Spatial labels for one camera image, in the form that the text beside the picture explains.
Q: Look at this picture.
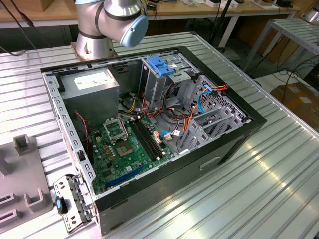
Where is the power supply wire bundle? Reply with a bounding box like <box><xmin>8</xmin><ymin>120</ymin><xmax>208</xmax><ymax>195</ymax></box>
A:
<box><xmin>118</xmin><ymin>91</ymin><xmax>192</xmax><ymax>125</ymax></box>

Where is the black open PC case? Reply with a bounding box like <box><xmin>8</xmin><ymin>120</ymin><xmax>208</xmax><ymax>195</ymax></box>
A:
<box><xmin>39</xmin><ymin>45</ymin><xmax>268</xmax><ymax>237</ymax></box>

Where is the blue SATA wire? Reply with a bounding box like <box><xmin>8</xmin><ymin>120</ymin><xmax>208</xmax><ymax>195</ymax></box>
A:
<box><xmin>159</xmin><ymin>84</ymin><xmax>218</xmax><ymax>140</ymax></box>

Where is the grey power supply unit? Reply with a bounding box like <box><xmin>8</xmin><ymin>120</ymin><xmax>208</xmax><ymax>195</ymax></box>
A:
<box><xmin>59</xmin><ymin>67</ymin><xmax>121</xmax><ymax>130</ymax></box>

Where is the small brown box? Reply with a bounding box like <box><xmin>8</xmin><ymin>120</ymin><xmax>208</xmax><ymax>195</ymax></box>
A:
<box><xmin>39</xmin><ymin>0</ymin><xmax>54</xmax><ymax>12</ymax></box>

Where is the large brown cardboard box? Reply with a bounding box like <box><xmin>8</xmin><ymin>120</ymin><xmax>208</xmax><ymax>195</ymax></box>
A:
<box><xmin>270</xmin><ymin>83</ymin><xmax>319</xmax><ymax>127</ymax></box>

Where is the grey metal optical drive cage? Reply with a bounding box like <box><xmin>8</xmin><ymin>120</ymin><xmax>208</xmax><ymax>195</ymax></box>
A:
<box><xmin>138</xmin><ymin>49</ymin><xmax>200</xmax><ymax>110</ymax></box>

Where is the hinged metal slot retainer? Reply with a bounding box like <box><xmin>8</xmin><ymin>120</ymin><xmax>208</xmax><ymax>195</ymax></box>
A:
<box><xmin>53</xmin><ymin>174</ymin><xmax>97</xmax><ymax>234</ymax></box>

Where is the metal socket cover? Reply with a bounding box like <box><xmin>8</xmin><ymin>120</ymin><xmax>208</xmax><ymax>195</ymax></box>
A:
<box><xmin>102</xmin><ymin>116</ymin><xmax>129</xmax><ymax>144</ymax></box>

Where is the black RAM slot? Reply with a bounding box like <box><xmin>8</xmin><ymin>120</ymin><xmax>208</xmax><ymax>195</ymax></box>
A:
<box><xmin>136</xmin><ymin>118</ymin><xmax>160</xmax><ymax>159</ymax></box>
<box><xmin>132</xmin><ymin>119</ymin><xmax>157</xmax><ymax>160</ymax></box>
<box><xmin>139</xmin><ymin>117</ymin><xmax>164</xmax><ymax>157</ymax></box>
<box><xmin>129</xmin><ymin>119</ymin><xmax>153</xmax><ymax>162</ymax></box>

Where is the green motherboard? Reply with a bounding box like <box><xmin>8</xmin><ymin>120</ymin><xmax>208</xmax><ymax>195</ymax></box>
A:
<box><xmin>88</xmin><ymin>116</ymin><xmax>175</xmax><ymax>196</ymax></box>

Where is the CPU socket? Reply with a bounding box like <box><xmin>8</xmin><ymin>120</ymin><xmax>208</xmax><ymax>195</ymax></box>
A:
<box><xmin>114</xmin><ymin>141</ymin><xmax>137</xmax><ymax>158</ymax></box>

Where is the grey metal disk bay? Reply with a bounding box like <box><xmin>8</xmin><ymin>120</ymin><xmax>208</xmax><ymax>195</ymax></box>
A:
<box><xmin>178</xmin><ymin>74</ymin><xmax>252</xmax><ymax>155</ymax></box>

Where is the blue plastic drive latch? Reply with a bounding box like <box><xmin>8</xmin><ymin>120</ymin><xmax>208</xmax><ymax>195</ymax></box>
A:
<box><xmin>147</xmin><ymin>56</ymin><xmax>175</xmax><ymax>77</ymax></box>

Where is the grey parts rack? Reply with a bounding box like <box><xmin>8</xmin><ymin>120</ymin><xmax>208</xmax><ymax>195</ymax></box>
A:
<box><xmin>0</xmin><ymin>134</ymin><xmax>54</xmax><ymax>229</ymax></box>

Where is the blue expansion slot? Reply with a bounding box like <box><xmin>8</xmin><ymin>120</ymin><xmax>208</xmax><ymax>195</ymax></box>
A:
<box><xmin>104</xmin><ymin>163</ymin><xmax>147</xmax><ymax>190</ymax></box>

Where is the orange red power wire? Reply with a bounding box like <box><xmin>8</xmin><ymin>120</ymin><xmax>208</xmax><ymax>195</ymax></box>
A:
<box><xmin>181</xmin><ymin>84</ymin><xmax>229</xmax><ymax>136</ymax></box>

